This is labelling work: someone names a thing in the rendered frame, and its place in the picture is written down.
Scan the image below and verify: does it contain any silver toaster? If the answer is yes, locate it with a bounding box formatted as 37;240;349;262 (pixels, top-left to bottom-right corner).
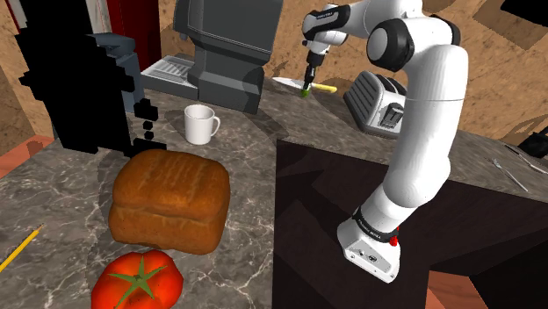
342;70;408;140

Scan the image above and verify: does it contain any grey coffee machine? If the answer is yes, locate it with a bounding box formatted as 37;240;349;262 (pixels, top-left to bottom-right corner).
140;0;285;115

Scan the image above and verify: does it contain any white mug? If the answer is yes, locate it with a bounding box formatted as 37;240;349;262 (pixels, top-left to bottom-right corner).
184;104;221;146

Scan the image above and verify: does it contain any brown bread loaf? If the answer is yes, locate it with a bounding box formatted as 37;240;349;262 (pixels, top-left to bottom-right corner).
107;147;232;256

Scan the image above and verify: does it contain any dark robot stand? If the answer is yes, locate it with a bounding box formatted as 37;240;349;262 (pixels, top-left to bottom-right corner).
271;139;548;309

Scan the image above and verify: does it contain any silver fork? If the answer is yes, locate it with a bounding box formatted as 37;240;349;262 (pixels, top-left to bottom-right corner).
485;157;530;193

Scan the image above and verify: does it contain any silver table knife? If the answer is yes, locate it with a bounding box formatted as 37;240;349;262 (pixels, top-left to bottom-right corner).
503;144;548;176

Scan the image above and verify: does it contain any black blocky appliance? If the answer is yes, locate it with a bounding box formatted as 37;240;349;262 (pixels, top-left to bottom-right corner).
14;0;168;156

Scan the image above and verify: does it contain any red tomato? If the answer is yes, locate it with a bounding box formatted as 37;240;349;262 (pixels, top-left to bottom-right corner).
90;249;185;309

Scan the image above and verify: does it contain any yellow pencil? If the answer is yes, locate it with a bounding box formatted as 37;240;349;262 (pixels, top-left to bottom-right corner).
0;223;46;273

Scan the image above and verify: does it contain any yellow handled knife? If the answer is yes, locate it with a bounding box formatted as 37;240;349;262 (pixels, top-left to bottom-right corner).
272;76;338;94

